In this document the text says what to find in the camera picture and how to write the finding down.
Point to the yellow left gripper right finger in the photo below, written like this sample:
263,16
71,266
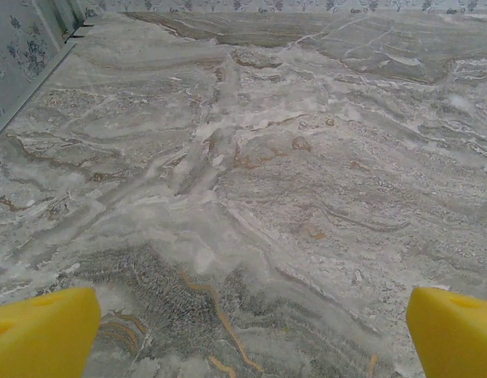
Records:
456,338

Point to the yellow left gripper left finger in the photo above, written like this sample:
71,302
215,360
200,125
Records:
42,334

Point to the aluminium table side rail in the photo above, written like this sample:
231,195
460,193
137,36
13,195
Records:
34,88

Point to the aluminium corner post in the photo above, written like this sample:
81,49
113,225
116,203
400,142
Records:
58,15

